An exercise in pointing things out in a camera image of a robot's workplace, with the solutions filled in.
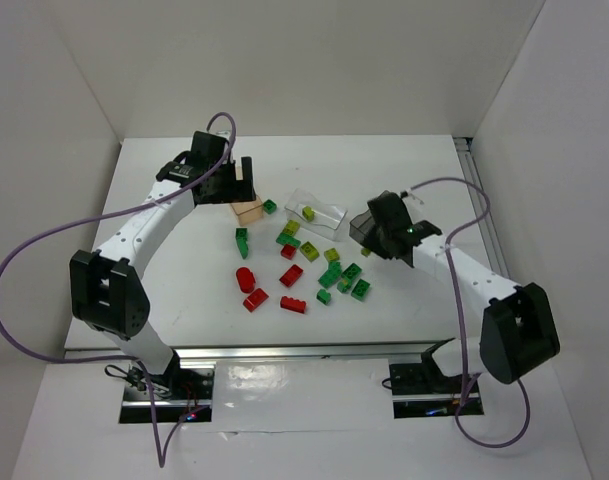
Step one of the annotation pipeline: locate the smoky grey container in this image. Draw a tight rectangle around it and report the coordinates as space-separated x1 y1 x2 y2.
349 211 378 251

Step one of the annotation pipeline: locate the small lime brick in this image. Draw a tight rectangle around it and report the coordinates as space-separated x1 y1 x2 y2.
324 248 340 263

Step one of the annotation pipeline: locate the green square brick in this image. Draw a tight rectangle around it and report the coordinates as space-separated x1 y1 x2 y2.
351 279 371 302

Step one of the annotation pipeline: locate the clear plastic container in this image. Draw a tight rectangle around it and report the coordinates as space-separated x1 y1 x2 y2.
284 189 348 241

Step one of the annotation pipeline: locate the green yellow printed brick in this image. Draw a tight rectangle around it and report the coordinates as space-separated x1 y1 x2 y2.
337 279 352 293

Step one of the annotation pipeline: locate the lime sloped brick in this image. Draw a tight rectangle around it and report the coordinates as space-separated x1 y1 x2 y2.
300 241 319 262

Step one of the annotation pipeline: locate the long green sloped brick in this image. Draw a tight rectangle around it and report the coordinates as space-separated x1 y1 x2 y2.
235 227 249 259

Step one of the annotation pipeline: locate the long lime brick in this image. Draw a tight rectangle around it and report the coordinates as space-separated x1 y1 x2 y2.
301 206 315 222

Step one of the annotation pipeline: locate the small green brick bottom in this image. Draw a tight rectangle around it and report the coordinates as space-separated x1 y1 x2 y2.
316 289 332 306

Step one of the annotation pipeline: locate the small green brick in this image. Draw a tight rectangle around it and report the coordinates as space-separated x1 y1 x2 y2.
316 289 332 306
263 199 277 215

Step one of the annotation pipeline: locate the lime brick top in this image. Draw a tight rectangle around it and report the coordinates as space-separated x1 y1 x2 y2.
282 220 300 237

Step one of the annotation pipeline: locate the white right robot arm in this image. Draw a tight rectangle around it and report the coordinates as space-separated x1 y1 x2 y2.
349 191 560 385

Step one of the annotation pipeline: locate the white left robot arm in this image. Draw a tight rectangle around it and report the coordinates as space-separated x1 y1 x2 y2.
69 132 256 376

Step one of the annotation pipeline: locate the small green brick near orange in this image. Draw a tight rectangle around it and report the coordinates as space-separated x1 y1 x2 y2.
263 199 277 215

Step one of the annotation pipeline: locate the small red brick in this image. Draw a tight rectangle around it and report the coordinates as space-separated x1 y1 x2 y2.
280 244 297 260

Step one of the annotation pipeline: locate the red square brick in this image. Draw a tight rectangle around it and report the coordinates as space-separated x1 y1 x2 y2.
279 264 303 288

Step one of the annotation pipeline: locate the red long flat brick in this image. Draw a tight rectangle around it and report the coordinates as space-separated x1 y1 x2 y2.
279 296 307 314

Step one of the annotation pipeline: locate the red rounded brick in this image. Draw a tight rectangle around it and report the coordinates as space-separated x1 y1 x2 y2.
235 267 256 294

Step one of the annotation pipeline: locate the red sloped brick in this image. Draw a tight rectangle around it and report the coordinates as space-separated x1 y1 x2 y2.
243 288 269 312

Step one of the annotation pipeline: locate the aluminium rail right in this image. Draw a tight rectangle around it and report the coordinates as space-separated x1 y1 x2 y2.
453 135 515 291

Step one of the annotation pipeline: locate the aluminium rail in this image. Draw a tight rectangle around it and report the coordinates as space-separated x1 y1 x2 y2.
453 135 515 291
62 340 455 364

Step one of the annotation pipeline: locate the aluminium rail front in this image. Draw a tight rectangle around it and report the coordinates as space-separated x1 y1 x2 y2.
62 340 455 364

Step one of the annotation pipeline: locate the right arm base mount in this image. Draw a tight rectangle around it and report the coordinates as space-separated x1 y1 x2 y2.
380 351 484 419

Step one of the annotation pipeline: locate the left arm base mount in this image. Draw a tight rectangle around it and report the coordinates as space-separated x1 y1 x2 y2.
104 364 215 424

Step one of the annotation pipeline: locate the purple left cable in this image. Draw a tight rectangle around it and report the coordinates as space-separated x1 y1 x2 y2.
0 112 237 468

